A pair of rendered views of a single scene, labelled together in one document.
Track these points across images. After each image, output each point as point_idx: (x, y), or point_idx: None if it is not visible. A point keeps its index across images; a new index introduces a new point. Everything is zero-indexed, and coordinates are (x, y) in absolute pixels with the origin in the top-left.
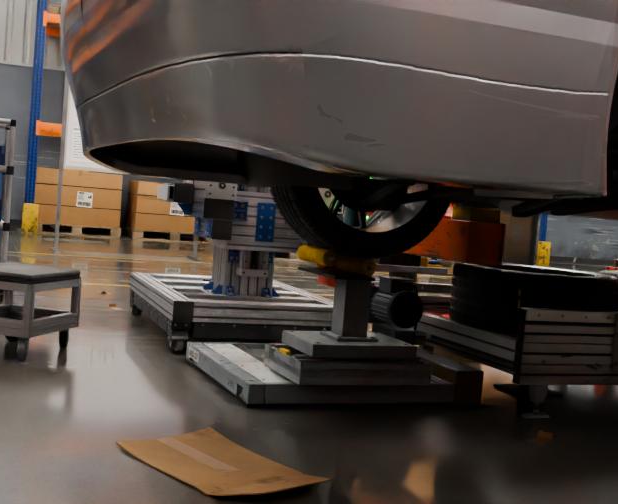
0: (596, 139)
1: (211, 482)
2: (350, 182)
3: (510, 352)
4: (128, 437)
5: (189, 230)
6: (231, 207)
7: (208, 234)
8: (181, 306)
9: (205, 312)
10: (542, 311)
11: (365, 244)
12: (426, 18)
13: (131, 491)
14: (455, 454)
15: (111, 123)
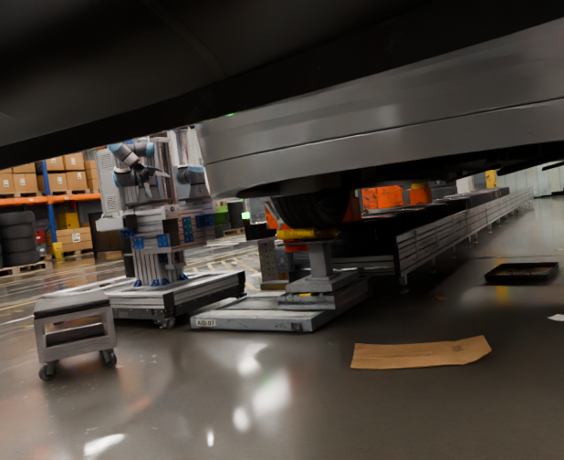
0: None
1: (448, 360)
2: (340, 182)
3: (390, 262)
4: (333, 365)
5: None
6: (176, 223)
7: (165, 245)
8: (167, 297)
9: (180, 297)
10: (400, 236)
11: (332, 219)
12: None
13: (438, 380)
14: (446, 313)
15: (401, 148)
